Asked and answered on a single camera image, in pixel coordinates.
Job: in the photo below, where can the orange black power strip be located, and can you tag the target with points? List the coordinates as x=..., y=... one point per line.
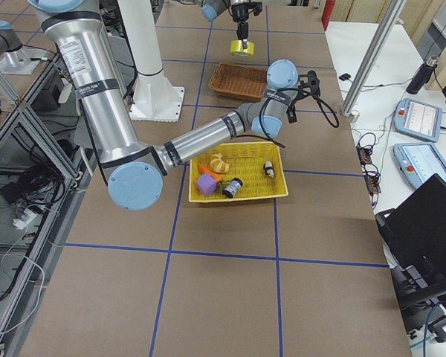
x=370, y=171

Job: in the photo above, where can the orange toy carrot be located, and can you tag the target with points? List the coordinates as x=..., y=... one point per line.
x=204, y=170

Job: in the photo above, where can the purple foam cube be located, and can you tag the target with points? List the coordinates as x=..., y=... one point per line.
x=206, y=184

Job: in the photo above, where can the panda figurine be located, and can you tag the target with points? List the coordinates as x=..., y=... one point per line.
x=269, y=169

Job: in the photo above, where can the small grey labelled can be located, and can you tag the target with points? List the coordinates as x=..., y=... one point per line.
x=232, y=188

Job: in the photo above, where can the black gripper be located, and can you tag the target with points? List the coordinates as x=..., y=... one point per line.
x=239, y=13

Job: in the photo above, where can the far teach pendant tablet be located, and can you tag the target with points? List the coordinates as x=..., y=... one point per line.
x=418, y=120

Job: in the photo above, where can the teach pendant tablet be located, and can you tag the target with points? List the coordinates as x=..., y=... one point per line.
x=418, y=162
x=418, y=120

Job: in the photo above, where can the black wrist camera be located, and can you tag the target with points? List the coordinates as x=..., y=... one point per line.
x=310, y=82

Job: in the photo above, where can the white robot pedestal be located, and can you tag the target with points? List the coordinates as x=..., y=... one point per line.
x=155, y=98

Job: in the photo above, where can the brown wicker basket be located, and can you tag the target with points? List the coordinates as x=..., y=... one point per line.
x=238, y=82

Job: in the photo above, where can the aluminium frame post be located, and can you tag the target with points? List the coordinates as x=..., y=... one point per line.
x=373, y=51

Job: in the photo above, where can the black laptop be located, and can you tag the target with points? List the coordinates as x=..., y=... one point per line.
x=415, y=233

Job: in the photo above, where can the toy bread croissant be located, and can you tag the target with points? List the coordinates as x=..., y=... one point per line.
x=217, y=164

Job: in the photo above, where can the black water bottle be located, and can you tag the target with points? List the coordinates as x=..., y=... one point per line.
x=422, y=75

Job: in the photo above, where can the small black device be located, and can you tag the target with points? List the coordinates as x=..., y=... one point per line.
x=344, y=77

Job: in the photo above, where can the yellow tape roll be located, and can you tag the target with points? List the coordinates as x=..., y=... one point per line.
x=235, y=50

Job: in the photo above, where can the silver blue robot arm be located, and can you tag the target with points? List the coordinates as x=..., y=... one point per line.
x=133, y=170
x=212, y=9

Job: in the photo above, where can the near teach pendant tablet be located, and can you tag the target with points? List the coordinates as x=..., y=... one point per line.
x=418, y=162

